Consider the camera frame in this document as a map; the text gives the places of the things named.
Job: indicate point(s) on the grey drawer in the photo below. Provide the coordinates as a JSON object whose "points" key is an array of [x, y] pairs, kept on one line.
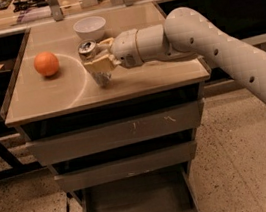
{"points": [[111, 135], [127, 167], [166, 190]]}

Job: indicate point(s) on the grey middle drawer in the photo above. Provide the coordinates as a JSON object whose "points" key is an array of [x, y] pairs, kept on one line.
{"points": [[127, 167]]}

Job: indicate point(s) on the grey drawer cabinet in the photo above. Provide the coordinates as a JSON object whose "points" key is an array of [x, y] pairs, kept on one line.
{"points": [[41, 107]]}

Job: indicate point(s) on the silver redbull can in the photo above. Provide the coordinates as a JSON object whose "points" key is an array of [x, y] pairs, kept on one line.
{"points": [[88, 51]]}

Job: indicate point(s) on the orange fruit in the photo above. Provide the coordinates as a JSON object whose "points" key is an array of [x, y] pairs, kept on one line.
{"points": [[46, 63]]}

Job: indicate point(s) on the grey bottom drawer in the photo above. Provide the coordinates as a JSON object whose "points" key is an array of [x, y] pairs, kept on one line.
{"points": [[166, 190]]}

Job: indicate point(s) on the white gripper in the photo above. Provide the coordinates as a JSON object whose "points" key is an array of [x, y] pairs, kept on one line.
{"points": [[125, 47]]}

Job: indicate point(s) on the grey top drawer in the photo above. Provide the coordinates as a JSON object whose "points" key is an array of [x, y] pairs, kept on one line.
{"points": [[111, 135]]}

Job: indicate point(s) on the white bowl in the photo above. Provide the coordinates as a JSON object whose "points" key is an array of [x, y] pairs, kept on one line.
{"points": [[90, 28]]}

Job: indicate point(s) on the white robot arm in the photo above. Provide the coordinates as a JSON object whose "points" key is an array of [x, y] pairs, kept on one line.
{"points": [[184, 33]]}

